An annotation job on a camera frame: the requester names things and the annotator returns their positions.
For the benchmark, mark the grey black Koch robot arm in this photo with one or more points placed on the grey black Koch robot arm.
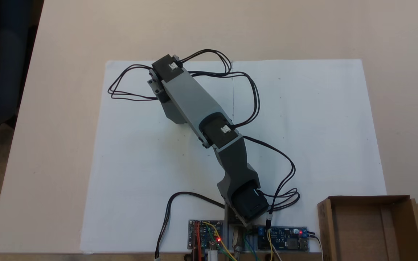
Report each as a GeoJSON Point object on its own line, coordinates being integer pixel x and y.
{"type": "Point", "coordinates": [194, 98]}

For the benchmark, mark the brown cardboard box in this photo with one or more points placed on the brown cardboard box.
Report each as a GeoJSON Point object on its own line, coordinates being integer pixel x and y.
{"type": "Point", "coordinates": [368, 228]}

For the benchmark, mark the white paper sheet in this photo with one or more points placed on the white paper sheet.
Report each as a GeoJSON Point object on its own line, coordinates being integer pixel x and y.
{"type": "Point", "coordinates": [321, 127]}
{"type": "Point", "coordinates": [129, 163]}

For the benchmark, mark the white usb plug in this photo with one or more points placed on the white usb plug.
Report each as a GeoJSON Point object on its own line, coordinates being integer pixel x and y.
{"type": "Point", "coordinates": [213, 255]}

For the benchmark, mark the blue power converter board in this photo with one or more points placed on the blue power converter board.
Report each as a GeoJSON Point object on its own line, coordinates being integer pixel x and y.
{"type": "Point", "coordinates": [283, 239]}

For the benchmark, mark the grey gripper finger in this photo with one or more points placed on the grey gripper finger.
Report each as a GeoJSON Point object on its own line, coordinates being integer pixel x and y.
{"type": "Point", "coordinates": [175, 114]}

